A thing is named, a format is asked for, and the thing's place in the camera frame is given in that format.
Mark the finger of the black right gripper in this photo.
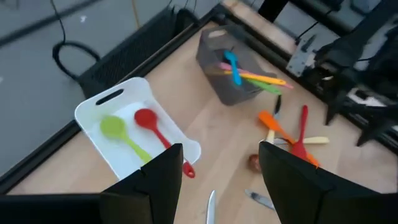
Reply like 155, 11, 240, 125
356, 121, 391, 147
325, 90, 349, 125

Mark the grey metal mounting plate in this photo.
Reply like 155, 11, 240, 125
285, 34, 321, 77

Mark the lime green silicone spoon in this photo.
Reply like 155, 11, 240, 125
99, 115, 154, 165

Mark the red silicone spatula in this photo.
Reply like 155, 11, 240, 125
290, 105, 310, 161

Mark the black perforated power box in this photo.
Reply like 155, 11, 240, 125
77, 6, 200, 97

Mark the black aluminium table frame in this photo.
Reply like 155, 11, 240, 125
0, 0, 398, 195

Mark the white plastic bin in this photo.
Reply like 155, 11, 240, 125
74, 77, 202, 181

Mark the yellow hanging cable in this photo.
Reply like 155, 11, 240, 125
132, 0, 141, 30

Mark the grey equipment cart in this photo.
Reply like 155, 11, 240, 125
257, 0, 398, 38

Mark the green silicone spatula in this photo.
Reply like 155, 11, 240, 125
245, 78, 282, 96

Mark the grey translucent plastic bin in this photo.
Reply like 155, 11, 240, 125
195, 24, 277, 106

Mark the black looped cable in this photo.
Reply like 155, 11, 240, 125
51, 0, 102, 80

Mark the red silicone spoon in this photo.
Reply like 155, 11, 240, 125
134, 108, 196, 179

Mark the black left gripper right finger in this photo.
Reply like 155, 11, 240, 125
259, 141, 379, 224

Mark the yellow silicone spatula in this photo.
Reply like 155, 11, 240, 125
223, 70, 287, 86

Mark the blue silicone spatula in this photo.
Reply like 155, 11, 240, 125
223, 50, 243, 86

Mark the brown wooden spoon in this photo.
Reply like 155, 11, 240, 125
248, 154, 262, 174

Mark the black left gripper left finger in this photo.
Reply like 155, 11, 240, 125
101, 143, 184, 224

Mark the orange silicone spatula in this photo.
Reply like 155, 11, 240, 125
257, 110, 320, 169

